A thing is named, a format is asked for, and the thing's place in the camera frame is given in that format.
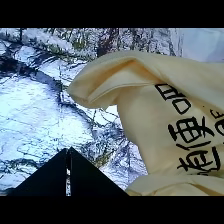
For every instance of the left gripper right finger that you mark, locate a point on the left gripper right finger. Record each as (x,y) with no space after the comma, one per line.
(90,181)

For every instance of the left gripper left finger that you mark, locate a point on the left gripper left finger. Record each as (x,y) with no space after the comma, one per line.
(50,180)

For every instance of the pale yellow printed garment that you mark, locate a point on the pale yellow printed garment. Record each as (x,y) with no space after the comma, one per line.
(160,110)

